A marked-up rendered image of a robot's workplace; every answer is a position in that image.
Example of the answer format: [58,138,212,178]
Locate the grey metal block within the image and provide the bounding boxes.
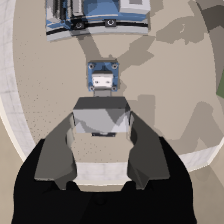
[73,96,131,133]

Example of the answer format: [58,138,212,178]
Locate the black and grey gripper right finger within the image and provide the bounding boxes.
[127,111,197,224]

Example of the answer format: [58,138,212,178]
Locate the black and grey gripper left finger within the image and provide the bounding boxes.
[11,112,77,224]

